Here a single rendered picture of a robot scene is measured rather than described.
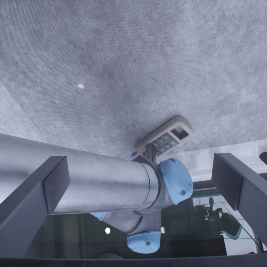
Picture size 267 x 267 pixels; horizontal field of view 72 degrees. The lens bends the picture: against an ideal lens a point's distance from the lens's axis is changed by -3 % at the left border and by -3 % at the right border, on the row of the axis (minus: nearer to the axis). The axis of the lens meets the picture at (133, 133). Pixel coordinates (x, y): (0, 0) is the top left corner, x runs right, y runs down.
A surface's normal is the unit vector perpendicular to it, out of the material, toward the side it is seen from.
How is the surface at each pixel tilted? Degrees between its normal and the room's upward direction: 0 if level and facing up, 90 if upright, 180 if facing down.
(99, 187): 66
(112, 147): 0
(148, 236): 87
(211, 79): 0
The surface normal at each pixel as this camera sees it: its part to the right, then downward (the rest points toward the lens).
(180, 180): 0.70, -0.49
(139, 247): -0.12, 0.63
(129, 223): 0.31, 0.24
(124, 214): -0.29, 0.47
